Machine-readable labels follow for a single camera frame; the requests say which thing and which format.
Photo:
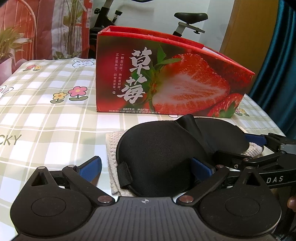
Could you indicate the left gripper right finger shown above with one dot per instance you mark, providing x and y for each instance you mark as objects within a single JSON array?
[{"x": 210, "y": 178}]

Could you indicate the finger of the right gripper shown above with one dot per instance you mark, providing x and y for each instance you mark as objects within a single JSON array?
[
  {"x": 239, "y": 161},
  {"x": 274, "y": 142}
]

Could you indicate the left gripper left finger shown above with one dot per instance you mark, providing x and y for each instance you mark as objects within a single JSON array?
[{"x": 80, "y": 178}]

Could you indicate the white waffle towel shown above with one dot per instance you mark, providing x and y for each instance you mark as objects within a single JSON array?
[{"x": 112, "y": 139}]

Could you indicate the black sleep mask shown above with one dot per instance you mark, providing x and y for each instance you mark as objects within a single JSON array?
[{"x": 164, "y": 158}]

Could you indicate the teal curtain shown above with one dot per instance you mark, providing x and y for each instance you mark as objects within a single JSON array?
[{"x": 274, "y": 87}]

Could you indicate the plaid cartoon tablecloth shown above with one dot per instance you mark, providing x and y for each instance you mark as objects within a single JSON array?
[{"x": 49, "y": 118}]

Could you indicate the wooden door panel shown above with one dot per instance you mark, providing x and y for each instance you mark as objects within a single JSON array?
[{"x": 249, "y": 32}]

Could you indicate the red strawberry cardboard box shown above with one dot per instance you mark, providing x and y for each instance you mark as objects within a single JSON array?
[{"x": 144, "y": 71}]

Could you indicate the red printed backdrop cloth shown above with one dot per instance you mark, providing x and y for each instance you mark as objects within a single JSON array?
[{"x": 51, "y": 30}]

